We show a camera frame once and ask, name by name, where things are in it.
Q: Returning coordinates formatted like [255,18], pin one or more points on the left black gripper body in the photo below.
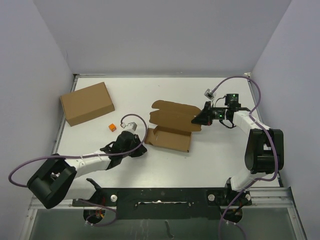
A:
[136,142]

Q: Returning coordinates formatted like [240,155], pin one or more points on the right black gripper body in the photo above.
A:
[218,113]

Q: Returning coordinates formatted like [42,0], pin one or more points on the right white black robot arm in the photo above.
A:
[264,153]

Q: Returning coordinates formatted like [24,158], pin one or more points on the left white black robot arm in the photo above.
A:
[53,181]

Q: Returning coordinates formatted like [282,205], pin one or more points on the closed brown cardboard box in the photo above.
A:
[86,104]

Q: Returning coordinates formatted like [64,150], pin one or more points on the small orange cube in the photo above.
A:
[112,127]

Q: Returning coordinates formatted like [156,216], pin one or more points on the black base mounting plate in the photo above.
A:
[110,204]

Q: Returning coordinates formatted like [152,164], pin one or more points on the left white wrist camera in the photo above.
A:
[130,127]

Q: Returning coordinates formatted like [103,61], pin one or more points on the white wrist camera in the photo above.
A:
[130,127]
[210,94]

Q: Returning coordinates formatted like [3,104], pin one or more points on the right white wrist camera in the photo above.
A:
[210,94]

